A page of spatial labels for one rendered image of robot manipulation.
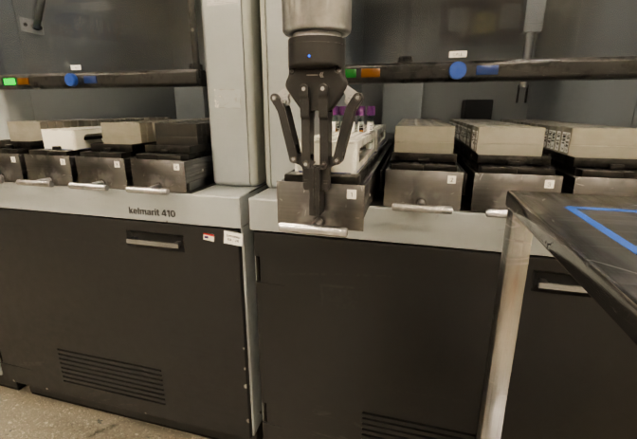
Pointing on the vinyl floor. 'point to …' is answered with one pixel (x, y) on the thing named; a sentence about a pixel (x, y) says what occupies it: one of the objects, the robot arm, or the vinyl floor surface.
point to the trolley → (623, 257)
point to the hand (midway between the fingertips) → (317, 190)
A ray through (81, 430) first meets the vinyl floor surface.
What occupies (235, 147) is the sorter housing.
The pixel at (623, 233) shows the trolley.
